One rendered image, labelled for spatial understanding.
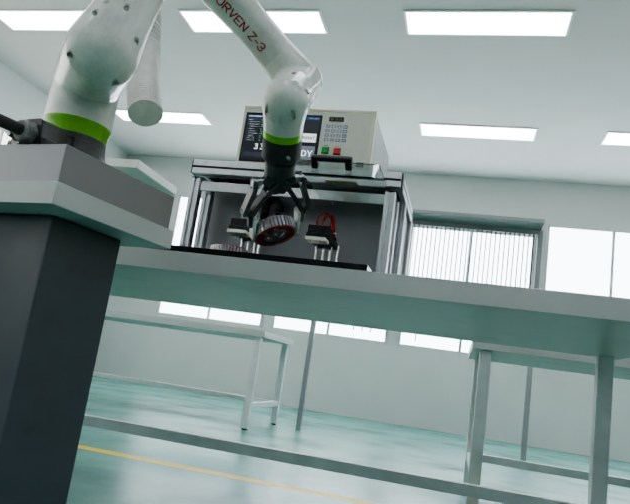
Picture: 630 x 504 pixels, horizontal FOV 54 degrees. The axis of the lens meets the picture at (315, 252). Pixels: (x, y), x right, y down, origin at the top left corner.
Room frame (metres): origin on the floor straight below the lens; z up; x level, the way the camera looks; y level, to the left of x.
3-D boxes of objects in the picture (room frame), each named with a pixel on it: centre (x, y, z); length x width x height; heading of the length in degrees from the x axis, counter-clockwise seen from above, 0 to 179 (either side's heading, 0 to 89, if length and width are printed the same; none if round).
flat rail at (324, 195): (1.84, 0.10, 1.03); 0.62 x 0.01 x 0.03; 76
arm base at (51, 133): (1.14, 0.54, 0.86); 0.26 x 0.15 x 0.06; 150
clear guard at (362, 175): (1.71, -0.05, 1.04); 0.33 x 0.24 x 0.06; 166
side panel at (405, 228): (2.05, -0.29, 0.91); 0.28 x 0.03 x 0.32; 166
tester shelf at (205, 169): (2.05, 0.05, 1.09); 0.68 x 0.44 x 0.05; 76
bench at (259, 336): (5.47, 1.20, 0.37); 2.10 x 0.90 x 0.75; 76
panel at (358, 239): (1.99, 0.07, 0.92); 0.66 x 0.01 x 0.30; 76
